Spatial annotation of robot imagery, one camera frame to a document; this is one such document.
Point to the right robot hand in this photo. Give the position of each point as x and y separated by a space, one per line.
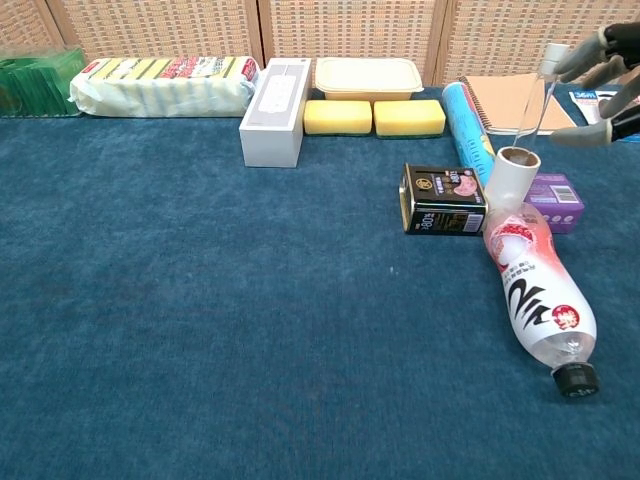
622 45

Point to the clear test tube white cap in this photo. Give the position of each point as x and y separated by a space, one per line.
554 55

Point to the white cardboard tube holder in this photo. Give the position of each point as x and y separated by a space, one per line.
510 182

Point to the correction tape blister pack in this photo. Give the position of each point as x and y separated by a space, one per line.
582 100

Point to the brown spiral notebook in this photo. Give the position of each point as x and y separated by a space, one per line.
500 102

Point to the small purple box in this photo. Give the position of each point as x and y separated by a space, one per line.
560 200

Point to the blue cling film roll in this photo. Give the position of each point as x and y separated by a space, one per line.
465 130

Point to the yellow sponge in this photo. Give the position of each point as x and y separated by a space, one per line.
337 117
409 117

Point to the black tin can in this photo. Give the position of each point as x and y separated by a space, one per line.
445 200

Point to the beige lidded food container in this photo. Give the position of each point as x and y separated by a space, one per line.
367 77

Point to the plastic drink bottle pink label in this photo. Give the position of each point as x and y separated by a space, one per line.
535 290

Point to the woven folding screen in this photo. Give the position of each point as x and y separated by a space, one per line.
350 30

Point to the white power strip box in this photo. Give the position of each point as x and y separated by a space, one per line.
272 125

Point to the packaged yellow sponge multipack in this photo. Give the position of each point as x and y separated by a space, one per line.
160 90

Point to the blue table mat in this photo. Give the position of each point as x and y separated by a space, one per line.
200 300

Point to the green scouring pad pack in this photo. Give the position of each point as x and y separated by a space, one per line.
35 85

